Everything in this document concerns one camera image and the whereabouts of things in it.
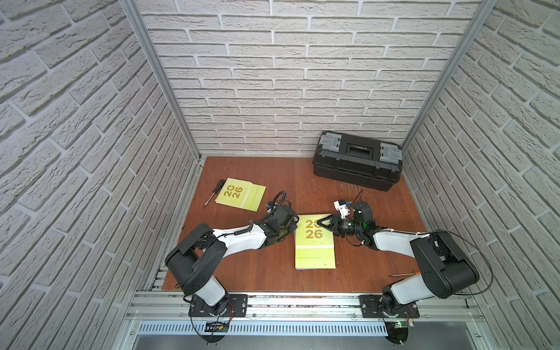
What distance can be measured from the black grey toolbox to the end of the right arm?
20 cm

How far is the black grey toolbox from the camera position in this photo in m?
0.97

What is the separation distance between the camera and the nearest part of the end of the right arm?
0.70 metres
